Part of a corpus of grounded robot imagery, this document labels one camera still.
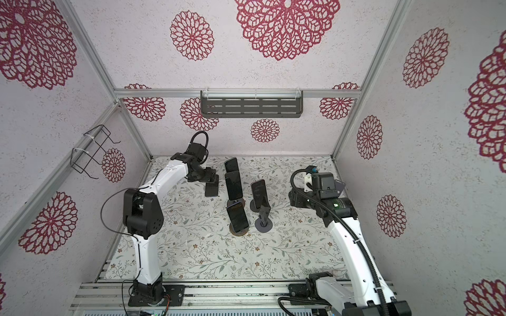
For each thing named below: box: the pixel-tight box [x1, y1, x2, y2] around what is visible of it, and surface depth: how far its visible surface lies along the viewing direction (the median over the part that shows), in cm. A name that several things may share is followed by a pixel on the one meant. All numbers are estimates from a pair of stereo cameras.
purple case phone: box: [251, 179, 269, 209], surface depth 91 cm
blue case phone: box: [204, 174, 220, 197], surface depth 108 cm
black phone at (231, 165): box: [224, 157, 239, 174], surface depth 99 cm
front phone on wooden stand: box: [226, 201, 250, 234], surface depth 85 cm
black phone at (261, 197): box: [254, 186, 271, 210], surface depth 92 cm
